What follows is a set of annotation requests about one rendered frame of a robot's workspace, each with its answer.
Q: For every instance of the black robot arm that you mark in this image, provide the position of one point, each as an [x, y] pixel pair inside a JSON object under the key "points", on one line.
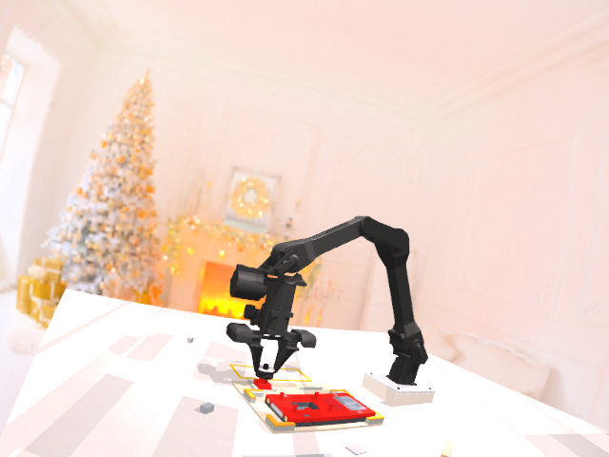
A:
{"points": [[392, 245]]}

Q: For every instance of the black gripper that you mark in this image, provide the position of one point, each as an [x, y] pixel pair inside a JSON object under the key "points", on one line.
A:
{"points": [[274, 323]]}

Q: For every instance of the black and white wheel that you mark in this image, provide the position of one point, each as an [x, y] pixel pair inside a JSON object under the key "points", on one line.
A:
{"points": [[265, 374]]}

